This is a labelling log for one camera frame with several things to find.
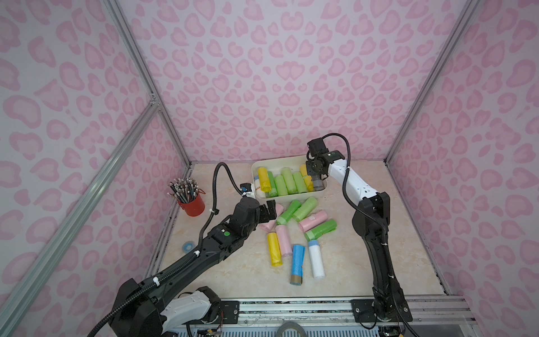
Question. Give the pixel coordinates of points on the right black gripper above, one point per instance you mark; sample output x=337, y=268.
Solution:
x=314, y=167

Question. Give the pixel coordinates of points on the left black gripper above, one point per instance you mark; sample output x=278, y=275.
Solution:
x=267, y=210

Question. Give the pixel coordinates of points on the dark green roll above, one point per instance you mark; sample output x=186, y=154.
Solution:
x=273, y=188

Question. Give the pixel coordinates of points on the yellow roll with label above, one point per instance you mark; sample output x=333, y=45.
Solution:
x=306, y=178

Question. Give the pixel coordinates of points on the grey roll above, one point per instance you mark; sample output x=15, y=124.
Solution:
x=317, y=183

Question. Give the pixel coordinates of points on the light green roll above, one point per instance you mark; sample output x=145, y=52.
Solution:
x=290, y=183
x=305, y=209

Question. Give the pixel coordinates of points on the white roll blue cap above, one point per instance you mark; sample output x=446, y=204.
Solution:
x=316, y=260
x=258, y=190

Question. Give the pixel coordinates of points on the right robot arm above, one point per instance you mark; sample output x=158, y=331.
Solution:
x=371, y=222

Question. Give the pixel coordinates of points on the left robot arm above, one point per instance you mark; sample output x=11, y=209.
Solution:
x=139, y=307

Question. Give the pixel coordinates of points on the pink roll upper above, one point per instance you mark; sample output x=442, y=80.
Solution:
x=270, y=225

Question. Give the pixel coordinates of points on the pink roll lower middle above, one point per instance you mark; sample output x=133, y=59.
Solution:
x=284, y=240

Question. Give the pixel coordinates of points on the pink roll with label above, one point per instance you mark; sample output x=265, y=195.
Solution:
x=313, y=221

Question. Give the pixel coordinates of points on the blue tape roll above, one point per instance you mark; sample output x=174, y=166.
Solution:
x=188, y=247

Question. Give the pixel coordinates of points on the red pen holder cup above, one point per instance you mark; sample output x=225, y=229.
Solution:
x=196, y=207

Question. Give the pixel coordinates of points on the bundle of pens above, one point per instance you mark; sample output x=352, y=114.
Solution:
x=184, y=190

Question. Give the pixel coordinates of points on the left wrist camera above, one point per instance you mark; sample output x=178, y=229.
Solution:
x=247, y=190

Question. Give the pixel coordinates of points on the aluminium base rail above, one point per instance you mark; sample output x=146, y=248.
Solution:
x=197, y=314

